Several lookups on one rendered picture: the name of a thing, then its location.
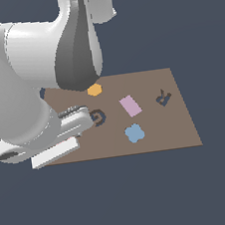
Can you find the white flat gripper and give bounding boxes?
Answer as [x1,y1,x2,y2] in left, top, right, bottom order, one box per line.
[28,136,83,170]

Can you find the brown slot board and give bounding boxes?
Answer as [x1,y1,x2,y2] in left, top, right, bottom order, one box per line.
[34,64,204,167]

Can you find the orange hexagon block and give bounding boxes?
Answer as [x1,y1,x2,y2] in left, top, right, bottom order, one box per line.
[86,82,104,98]

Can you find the blue clover block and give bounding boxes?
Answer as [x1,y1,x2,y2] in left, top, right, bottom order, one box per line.
[123,121,146,144]

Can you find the pink rectangle block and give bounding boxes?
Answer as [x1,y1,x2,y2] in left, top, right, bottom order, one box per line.
[117,93,144,119]

